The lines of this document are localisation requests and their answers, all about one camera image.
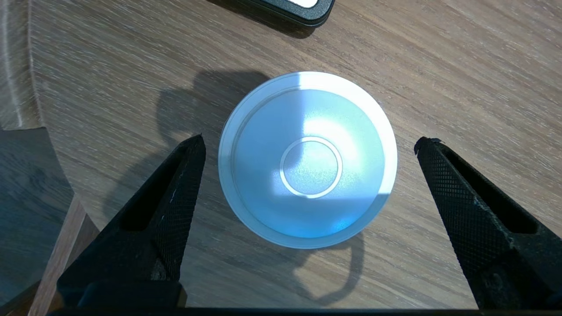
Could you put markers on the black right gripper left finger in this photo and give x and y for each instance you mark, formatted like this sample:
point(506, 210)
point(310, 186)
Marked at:
point(167, 228)

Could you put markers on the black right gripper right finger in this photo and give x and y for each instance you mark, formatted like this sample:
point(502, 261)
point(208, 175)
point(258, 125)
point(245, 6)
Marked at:
point(474, 228)

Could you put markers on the white round cylinder speaker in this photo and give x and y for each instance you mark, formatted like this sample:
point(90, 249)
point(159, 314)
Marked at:
point(307, 166)

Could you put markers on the round wooden bedside table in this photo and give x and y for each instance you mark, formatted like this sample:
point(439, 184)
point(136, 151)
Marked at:
point(439, 66)

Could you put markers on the black white desk telephone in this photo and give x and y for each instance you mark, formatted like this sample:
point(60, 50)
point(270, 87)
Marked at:
point(307, 13)

